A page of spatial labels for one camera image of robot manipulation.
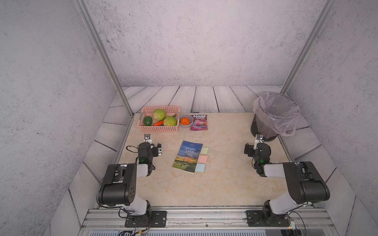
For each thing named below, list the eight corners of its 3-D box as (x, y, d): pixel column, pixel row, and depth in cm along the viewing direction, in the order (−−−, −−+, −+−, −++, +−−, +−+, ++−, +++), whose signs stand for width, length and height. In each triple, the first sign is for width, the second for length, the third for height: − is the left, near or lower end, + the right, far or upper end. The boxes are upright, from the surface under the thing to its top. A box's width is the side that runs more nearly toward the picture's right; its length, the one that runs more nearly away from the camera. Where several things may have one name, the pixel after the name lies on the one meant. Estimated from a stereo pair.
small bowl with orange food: (179, 128, 112) (178, 123, 108) (179, 117, 119) (179, 112, 115) (193, 128, 112) (193, 123, 107) (193, 117, 119) (193, 112, 115)
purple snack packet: (190, 130, 111) (190, 127, 109) (190, 117, 120) (190, 114, 118) (207, 130, 111) (208, 127, 109) (206, 117, 120) (207, 114, 118)
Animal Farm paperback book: (173, 167, 93) (172, 166, 92) (183, 141, 107) (183, 139, 105) (194, 173, 91) (194, 172, 89) (202, 145, 104) (202, 144, 102)
